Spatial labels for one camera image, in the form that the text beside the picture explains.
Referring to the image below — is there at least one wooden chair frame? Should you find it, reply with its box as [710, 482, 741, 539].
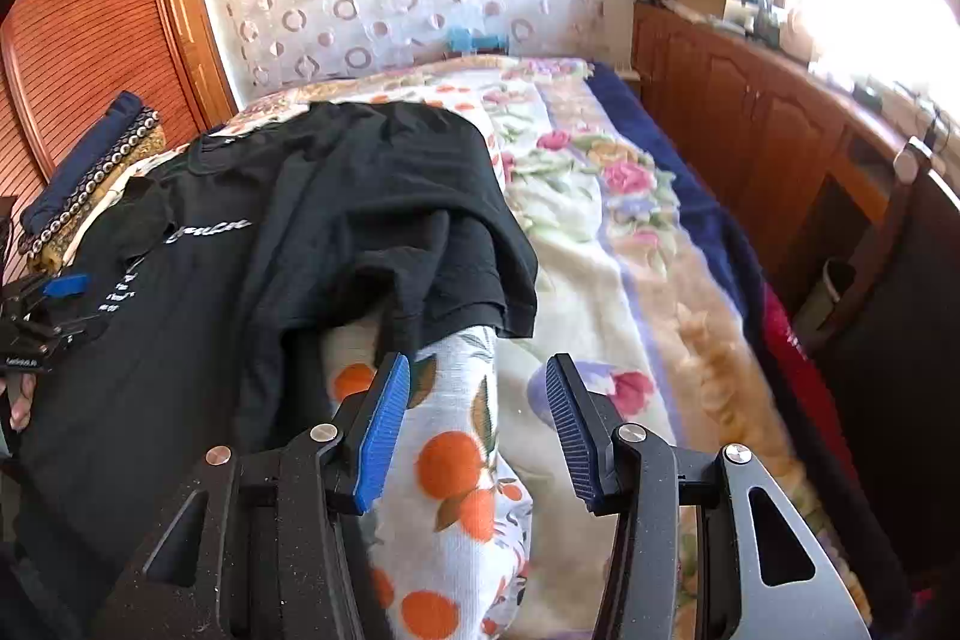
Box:
[795, 136, 935, 341]

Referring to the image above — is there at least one yellow folded cloth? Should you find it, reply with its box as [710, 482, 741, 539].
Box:
[26, 128, 167, 275]

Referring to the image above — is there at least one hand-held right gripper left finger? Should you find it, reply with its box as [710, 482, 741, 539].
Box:
[90, 351, 412, 640]

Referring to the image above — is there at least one navy blue blanket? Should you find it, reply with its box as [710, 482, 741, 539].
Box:
[585, 62, 912, 611]

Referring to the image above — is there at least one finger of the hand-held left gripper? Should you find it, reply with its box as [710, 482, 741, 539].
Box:
[0, 272, 94, 320]
[28, 310, 110, 350]

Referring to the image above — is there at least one red cloth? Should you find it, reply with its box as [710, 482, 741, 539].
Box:
[761, 284, 848, 461]

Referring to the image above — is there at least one navy patterned folded cloth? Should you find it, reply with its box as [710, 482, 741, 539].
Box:
[19, 110, 162, 255]

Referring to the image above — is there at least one floral blanket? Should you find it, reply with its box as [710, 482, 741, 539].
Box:
[225, 56, 871, 640]

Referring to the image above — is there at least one person's left hand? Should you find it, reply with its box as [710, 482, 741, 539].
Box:
[6, 374, 37, 432]

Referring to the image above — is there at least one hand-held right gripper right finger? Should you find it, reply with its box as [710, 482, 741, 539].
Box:
[545, 353, 875, 640]

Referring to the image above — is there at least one orange fruit print cloth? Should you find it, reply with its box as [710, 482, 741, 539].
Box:
[322, 323, 535, 640]

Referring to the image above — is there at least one clutter of small items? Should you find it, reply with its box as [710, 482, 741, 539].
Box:
[634, 0, 947, 133]

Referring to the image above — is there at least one blue plastic object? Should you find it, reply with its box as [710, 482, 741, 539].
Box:
[446, 29, 508, 56]

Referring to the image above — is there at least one black t-shirt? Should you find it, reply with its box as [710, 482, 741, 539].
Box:
[15, 100, 539, 536]

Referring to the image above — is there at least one wooden cabinet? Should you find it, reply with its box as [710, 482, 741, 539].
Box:
[630, 0, 931, 326]

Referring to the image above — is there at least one wooden louvered wardrobe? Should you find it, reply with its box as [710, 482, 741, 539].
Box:
[0, 0, 241, 221]

